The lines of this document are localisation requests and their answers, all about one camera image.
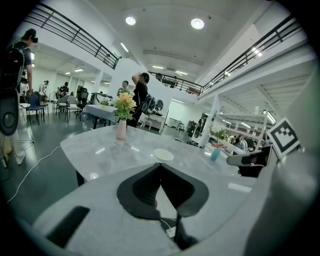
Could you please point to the blue chair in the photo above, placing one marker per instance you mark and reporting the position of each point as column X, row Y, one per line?
column 36, row 106

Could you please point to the white power strip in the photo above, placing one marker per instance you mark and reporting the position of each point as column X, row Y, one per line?
column 172, row 232

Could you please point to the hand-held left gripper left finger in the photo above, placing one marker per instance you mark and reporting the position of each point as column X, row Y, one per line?
column 135, row 195

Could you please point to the white dressing table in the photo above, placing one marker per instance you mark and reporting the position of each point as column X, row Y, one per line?
column 156, row 120

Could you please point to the white flower bouquet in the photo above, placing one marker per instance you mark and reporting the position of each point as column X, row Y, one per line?
column 218, row 132

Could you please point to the table with blue cloth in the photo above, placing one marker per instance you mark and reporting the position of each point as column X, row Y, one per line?
column 100, row 112

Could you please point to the black balcony railing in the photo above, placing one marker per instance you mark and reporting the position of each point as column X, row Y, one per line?
column 79, row 32
column 246, row 56

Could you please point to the round wall mirror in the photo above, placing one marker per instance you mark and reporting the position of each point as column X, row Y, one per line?
column 159, row 105

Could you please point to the black office chair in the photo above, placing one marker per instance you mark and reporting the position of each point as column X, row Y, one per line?
column 82, row 96

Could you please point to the yellow flower bouquet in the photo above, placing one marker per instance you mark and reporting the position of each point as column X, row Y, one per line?
column 125, row 105

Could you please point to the small potted plant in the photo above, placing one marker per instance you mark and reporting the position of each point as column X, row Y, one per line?
column 105, row 102

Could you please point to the cream paper cup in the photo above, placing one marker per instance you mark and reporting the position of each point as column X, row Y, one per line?
column 163, row 154

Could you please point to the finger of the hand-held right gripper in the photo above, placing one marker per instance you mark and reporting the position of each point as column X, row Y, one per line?
column 255, row 160

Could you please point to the round ceiling light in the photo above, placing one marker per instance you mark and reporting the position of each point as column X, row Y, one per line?
column 130, row 20
column 197, row 23

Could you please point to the grey chair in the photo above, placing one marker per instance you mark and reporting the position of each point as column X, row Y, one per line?
column 68, row 102

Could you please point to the small stool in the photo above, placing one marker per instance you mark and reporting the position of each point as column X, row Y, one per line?
column 180, row 125

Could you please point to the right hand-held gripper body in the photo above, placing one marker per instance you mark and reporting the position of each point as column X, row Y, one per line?
column 283, row 137

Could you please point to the pink vase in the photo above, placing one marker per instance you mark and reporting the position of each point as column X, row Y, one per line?
column 121, row 130

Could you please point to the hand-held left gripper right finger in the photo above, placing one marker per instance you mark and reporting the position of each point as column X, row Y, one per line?
column 190, row 197

